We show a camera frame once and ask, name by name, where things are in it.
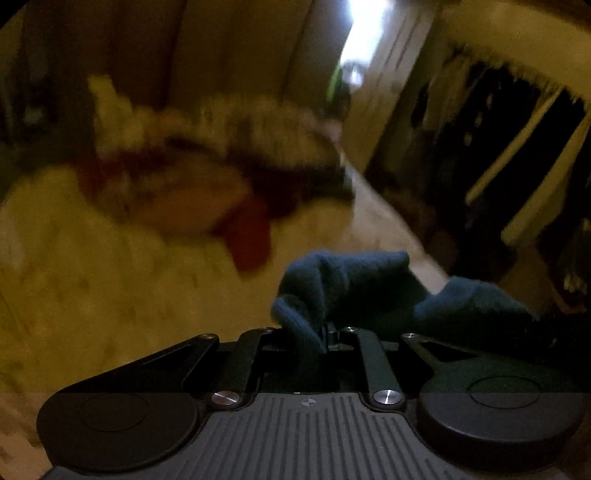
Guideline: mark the white panelled cabinet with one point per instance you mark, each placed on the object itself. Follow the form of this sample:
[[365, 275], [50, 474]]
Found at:
[[404, 28]]

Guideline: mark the red cloth on bed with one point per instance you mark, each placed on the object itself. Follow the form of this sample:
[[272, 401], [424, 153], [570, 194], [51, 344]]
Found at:
[[182, 196]]

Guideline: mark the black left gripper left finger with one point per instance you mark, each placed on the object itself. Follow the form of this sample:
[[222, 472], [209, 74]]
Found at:
[[248, 360]]

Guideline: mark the blue cable-knit sweater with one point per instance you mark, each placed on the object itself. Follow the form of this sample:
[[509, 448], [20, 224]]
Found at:
[[377, 291]]

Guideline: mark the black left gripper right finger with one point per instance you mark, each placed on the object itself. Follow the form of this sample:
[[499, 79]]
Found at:
[[381, 389]]

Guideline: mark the white slatted chair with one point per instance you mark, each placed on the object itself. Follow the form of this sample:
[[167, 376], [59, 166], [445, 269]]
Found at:
[[542, 45]]

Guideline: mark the cream floral bed quilt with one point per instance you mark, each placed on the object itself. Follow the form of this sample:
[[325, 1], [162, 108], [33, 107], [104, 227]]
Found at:
[[81, 295]]

